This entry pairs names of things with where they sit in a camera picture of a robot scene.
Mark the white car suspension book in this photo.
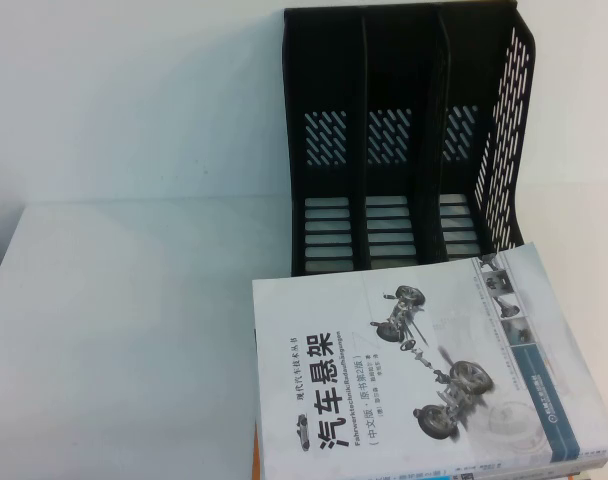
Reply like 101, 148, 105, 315
251, 242, 608, 480

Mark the blue and grey book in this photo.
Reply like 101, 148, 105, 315
413, 452, 608, 480

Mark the black plastic book stand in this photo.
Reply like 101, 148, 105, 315
282, 0, 538, 279

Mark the orange cover book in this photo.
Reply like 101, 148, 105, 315
253, 424, 266, 480

